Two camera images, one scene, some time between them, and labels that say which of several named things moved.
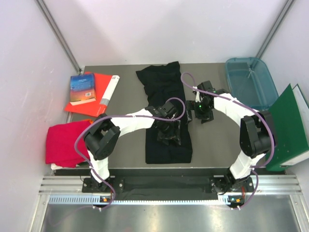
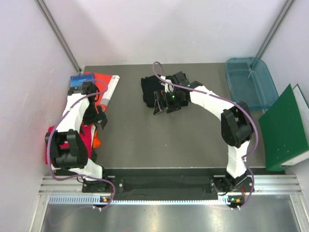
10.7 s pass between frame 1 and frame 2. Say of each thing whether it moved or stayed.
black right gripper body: moved
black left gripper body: moved
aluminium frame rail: stayed
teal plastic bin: stayed
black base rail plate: stayed
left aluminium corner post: stayed
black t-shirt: moved
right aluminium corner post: stayed
